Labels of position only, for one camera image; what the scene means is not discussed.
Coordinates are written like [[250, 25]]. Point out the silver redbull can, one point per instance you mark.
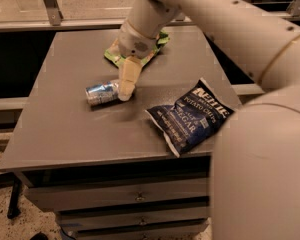
[[102, 92]]

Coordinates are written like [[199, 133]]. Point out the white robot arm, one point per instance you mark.
[[255, 166]]

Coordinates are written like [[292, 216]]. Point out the green snack bag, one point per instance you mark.
[[112, 53]]

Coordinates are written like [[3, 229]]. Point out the metal railing frame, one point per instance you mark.
[[73, 15]]

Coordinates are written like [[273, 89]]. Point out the black stand leg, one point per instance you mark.
[[13, 210]]

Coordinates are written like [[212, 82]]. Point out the blue potato chips bag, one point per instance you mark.
[[192, 119]]

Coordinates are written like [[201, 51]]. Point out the grey drawer cabinet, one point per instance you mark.
[[106, 171]]

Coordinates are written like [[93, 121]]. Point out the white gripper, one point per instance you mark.
[[134, 43]]

